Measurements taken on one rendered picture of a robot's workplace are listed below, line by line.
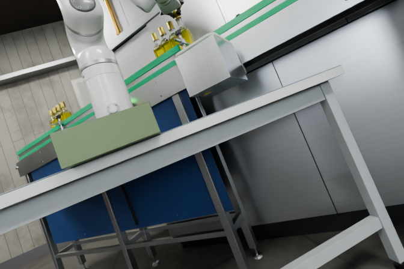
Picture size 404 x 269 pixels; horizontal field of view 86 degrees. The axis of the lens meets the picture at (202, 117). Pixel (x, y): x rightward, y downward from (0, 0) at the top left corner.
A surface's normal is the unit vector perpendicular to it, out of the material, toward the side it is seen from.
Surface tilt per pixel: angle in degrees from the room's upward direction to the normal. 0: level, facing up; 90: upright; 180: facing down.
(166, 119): 90
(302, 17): 90
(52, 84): 90
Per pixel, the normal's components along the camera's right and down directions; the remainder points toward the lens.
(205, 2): -0.44, 0.11
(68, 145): 0.18, -0.14
